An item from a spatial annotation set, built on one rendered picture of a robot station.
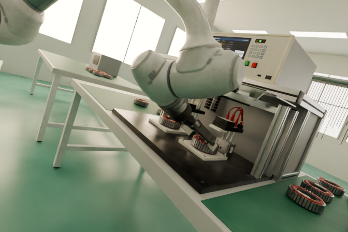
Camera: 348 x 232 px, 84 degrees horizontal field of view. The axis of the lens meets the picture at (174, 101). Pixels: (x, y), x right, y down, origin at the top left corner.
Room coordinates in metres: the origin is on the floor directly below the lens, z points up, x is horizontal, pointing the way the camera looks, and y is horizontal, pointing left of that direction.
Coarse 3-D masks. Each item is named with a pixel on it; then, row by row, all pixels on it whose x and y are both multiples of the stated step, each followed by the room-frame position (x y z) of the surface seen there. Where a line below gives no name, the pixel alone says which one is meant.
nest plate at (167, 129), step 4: (152, 120) 0.94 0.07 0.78; (156, 120) 0.96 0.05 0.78; (156, 124) 0.90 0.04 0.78; (160, 124) 0.91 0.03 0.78; (160, 128) 0.88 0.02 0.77; (164, 128) 0.86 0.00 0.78; (168, 128) 0.88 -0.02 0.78; (172, 128) 0.91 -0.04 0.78; (180, 128) 0.97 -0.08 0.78; (168, 132) 0.86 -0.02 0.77; (172, 132) 0.87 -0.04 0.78; (176, 132) 0.89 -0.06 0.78; (180, 132) 0.91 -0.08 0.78; (184, 132) 0.92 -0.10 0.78
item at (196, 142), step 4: (196, 136) 0.77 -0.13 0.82; (200, 136) 0.80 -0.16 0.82; (192, 140) 0.76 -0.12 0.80; (196, 140) 0.73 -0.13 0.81; (200, 140) 0.73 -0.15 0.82; (204, 140) 0.80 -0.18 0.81; (192, 144) 0.75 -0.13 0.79; (196, 144) 0.73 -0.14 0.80; (200, 144) 0.72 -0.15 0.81; (204, 144) 0.72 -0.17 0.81; (196, 148) 0.73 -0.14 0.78; (200, 148) 0.72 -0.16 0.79; (204, 148) 0.71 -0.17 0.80; (208, 148) 0.72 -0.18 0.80; (216, 148) 0.73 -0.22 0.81; (208, 152) 0.71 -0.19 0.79; (212, 152) 0.72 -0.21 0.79; (216, 152) 0.74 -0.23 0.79
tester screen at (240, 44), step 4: (216, 40) 1.05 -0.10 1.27; (220, 40) 1.03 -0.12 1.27; (224, 40) 1.01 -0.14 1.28; (228, 40) 0.99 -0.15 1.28; (232, 40) 0.97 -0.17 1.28; (236, 40) 0.96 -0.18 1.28; (240, 40) 0.94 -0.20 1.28; (244, 40) 0.92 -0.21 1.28; (248, 40) 0.91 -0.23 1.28; (224, 44) 1.00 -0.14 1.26; (228, 44) 0.98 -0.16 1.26; (232, 44) 0.97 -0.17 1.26; (236, 44) 0.95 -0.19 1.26; (240, 44) 0.93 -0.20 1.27; (244, 44) 0.92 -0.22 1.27; (224, 48) 1.00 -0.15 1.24; (228, 48) 0.98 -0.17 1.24; (232, 48) 0.96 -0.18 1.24; (236, 48) 0.94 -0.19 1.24; (240, 48) 0.93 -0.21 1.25; (244, 48) 0.91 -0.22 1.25
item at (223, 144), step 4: (216, 140) 0.87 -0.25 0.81; (220, 140) 0.86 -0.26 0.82; (224, 140) 0.86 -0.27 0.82; (220, 144) 0.85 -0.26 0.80; (224, 144) 0.84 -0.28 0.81; (232, 144) 0.83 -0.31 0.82; (220, 148) 0.85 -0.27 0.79; (224, 148) 0.84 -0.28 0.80; (224, 152) 0.83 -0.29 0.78; (228, 152) 0.83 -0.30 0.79; (232, 152) 0.85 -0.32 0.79
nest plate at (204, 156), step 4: (180, 140) 0.77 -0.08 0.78; (184, 140) 0.79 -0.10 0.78; (188, 140) 0.81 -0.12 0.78; (184, 144) 0.75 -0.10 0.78; (188, 144) 0.75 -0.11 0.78; (188, 148) 0.73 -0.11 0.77; (192, 148) 0.72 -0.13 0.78; (196, 152) 0.70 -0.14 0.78; (200, 152) 0.71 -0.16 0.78; (204, 152) 0.72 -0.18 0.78; (200, 156) 0.68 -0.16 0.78; (204, 156) 0.67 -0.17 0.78; (208, 156) 0.69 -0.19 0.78; (212, 156) 0.71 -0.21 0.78; (216, 156) 0.72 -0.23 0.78; (220, 156) 0.74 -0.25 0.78; (224, 156) 0.76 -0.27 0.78; (204, 160) 0.66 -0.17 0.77; (208, 160) 0.68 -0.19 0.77; (212, 160) 0.70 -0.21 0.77; (216, 160) 0.72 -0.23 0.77; (220, 160) 0.73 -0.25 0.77
